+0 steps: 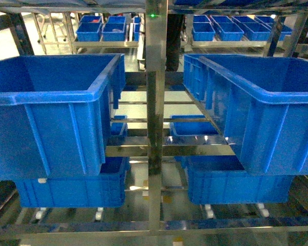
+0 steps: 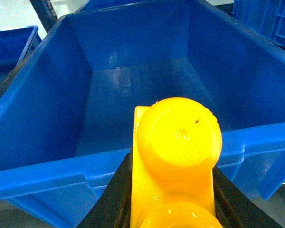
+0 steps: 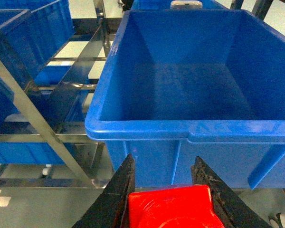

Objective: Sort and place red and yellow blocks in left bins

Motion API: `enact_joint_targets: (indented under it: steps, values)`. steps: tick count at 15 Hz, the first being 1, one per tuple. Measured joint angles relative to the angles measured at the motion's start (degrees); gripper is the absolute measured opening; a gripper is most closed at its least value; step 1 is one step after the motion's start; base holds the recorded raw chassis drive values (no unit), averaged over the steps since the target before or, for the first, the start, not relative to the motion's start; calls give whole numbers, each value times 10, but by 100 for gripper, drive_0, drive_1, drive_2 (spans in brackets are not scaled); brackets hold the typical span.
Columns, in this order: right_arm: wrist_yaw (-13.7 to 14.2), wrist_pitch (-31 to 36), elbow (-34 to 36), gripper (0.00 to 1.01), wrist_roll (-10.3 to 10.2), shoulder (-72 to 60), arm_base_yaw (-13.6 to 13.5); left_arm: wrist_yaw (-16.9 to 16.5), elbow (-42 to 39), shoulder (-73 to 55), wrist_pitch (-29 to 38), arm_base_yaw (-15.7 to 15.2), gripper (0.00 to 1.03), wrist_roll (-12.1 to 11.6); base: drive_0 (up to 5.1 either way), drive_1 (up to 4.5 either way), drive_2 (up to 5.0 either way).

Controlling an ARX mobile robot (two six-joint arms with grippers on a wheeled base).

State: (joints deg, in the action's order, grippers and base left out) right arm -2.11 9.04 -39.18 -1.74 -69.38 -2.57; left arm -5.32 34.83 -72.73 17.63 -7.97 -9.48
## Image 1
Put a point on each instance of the small blue bin lower centre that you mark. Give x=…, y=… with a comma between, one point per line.
x=192, y=128

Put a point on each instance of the blue bin lower right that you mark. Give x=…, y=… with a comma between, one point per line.
x=223, y=180

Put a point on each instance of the blue bin lower left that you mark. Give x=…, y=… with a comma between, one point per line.
x=104, y=190

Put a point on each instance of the large blue bin upper left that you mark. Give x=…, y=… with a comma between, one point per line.
x=55, y=113

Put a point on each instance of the large blue bin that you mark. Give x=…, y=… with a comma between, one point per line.
x=55, y=113
x=260, y=105

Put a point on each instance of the large blue bin upper right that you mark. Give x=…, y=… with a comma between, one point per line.
x=260, y=105

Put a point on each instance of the steel rack vertical post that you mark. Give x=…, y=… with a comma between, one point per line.
x=155, y=41

